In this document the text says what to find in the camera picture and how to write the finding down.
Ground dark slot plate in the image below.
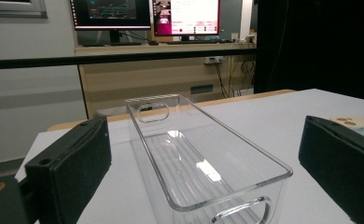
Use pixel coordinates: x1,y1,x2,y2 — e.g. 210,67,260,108
189,84,215,95

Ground grey framed board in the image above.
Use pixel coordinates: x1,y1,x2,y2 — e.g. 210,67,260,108
0,0,49,19

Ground white partition panel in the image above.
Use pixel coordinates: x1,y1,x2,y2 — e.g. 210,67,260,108
0,15,90,166

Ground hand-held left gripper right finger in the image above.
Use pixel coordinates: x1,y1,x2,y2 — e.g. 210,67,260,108
298,115,364,224

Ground black keyboard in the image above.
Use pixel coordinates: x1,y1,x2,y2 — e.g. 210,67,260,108
166,38,222,46

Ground bright-screen monitor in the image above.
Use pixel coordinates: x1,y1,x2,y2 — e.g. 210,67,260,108
151,0,221,41

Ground black curtain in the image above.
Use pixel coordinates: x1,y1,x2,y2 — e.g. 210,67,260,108
254,0,364,103

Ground black metal crossbar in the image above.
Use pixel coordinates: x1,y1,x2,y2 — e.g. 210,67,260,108
0,48,258,71

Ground white wall socket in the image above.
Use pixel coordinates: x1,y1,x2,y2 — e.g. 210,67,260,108
203,55,225,65

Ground wooden desk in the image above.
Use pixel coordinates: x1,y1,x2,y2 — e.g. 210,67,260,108
75,41,258,119

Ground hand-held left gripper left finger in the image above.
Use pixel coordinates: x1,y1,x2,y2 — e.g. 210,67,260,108
24,116,113,224

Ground bundle of black cables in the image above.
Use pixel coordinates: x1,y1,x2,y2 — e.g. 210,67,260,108
211,57,256,98

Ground beige packet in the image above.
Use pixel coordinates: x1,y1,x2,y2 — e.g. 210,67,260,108
329,115,364,144

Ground dark-screen monitor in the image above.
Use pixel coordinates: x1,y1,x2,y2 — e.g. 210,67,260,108
69,0,152,45

